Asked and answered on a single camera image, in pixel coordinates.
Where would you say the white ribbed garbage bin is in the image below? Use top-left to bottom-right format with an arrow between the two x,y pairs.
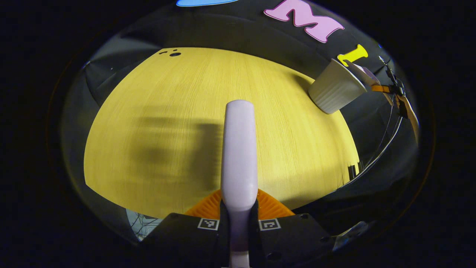
308,58 -> 368,114

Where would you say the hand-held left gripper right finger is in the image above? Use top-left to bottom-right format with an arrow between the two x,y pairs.
249,189 -> 335,268

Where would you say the lilac dustpan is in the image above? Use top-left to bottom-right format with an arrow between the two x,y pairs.
344,60 -> 395,106

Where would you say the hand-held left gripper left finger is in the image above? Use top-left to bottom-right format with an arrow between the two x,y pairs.
141,189 -> 229,268

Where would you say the wooden desktop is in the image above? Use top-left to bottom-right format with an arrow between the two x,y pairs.
84,47 -> 360,219

